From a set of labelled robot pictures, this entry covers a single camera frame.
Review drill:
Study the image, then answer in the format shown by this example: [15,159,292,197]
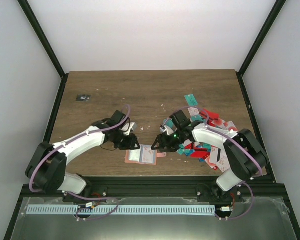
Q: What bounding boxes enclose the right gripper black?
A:
[151,129,185,153]

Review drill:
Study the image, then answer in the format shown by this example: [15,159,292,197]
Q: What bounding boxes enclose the white floral VIP card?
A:
[140,145,157,165]

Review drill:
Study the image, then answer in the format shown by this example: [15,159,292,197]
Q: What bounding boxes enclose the pink leather card holder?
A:
[124,144,167,166]

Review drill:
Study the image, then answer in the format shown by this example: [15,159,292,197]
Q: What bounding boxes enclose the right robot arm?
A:
[151,110,269,202]

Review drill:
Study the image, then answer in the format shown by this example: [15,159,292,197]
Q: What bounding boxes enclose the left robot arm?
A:
[25,110,140,202]

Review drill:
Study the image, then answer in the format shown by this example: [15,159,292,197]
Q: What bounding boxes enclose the white floral card upper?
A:
[188,107,200,117]

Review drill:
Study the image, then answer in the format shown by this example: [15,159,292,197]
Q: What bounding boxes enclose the teal card far top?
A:
[184,94,198,106]

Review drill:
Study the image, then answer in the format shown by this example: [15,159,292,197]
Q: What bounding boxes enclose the white card black stripe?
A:
[210,146,221,165]

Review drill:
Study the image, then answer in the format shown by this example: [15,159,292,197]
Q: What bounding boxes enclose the red card top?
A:
[200,108,219,121]

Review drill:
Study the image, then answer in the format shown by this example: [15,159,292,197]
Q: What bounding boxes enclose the white floral card bottom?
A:
[216,155,231,173]

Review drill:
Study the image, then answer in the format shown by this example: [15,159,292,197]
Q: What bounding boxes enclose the light blue slotted strip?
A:
[26,204,216,216]

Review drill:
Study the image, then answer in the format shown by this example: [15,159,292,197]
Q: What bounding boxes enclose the small black tag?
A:
[76,94,91,102]

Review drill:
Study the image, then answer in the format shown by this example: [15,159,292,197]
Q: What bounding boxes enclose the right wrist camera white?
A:
[159,124,174,136]

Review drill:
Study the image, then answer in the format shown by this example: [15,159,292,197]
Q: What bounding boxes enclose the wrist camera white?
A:
[159,124,174,136]
[121,122,137,136]

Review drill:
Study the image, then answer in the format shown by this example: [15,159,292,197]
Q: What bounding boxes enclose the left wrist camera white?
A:
[121,122,137,136]

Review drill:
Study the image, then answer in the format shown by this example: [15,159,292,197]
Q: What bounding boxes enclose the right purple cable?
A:
[163,106,263,222]

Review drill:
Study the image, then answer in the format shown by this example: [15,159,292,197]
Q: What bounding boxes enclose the purple cable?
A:
[163,106,263,222]
[29,103,132,223]

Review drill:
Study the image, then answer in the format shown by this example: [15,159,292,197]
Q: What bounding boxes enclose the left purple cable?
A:
[29,103,132,223]

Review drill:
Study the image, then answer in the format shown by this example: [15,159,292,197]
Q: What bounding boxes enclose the black aluminium front rail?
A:
[20,176,288,199]

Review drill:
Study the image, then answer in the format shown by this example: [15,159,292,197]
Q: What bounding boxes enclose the left frame post black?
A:
[16,0,67,78]

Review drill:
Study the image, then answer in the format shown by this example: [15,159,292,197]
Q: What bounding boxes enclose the frame post black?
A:
[237,0,288,76]
[16,0,67,78]

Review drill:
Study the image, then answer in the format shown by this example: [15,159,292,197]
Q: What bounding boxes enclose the right frame post black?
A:
[237,0,288,76]

